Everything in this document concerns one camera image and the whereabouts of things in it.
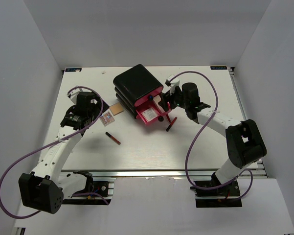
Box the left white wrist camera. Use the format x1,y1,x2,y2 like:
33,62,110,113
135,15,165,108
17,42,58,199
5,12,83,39
67,87,83,102

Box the blue label left corner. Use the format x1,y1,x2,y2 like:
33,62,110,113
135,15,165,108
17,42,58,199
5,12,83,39
65,68,82,72

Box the black pink drawer organizer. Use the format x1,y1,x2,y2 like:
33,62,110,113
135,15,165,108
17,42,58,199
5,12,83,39
113,64,163,119

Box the pink drawer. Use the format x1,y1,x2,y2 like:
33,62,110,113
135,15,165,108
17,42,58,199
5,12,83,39
134,86,163,107
136,100,172,125

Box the pink sachet packet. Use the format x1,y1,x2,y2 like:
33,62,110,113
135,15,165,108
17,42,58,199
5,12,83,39
141,95,162,124

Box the beige square sponge pad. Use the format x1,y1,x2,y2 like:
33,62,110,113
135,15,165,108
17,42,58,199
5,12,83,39
110,102,124,116

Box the red lip gloss left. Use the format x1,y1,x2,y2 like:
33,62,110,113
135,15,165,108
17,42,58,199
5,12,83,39
105,132,121,145

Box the clear eyeshadow palette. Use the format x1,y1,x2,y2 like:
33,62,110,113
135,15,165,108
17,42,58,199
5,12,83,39
100,112,115,126

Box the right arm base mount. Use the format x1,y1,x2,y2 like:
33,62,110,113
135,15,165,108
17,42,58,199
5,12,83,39
190,181,242,208

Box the blue label corner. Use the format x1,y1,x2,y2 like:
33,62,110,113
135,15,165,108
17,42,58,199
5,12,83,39
210,66,227,70
65,68,82,72

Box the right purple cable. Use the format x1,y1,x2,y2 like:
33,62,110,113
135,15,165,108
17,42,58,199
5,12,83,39
171,70,254,198

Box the red lip gloss front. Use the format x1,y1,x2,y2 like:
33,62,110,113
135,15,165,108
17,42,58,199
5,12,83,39
166,117,178,132

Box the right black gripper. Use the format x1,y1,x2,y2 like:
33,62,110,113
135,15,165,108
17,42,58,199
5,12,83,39
158,85,189,112

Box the blue label right corner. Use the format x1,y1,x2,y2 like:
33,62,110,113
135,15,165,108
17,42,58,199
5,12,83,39
210,66,227,70

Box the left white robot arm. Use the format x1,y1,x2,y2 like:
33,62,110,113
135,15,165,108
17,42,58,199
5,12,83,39
18,91,104,214

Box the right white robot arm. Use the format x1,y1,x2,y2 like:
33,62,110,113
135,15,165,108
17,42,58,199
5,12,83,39
159,83,267,195

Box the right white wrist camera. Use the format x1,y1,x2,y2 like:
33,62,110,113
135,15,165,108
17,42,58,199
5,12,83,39
165,74,180,94

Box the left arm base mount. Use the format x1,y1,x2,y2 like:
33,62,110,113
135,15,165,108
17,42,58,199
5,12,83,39
63,170,113,206

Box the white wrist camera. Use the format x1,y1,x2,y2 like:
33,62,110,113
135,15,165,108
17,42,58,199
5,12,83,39
67,87,83,102
165,74,180,94

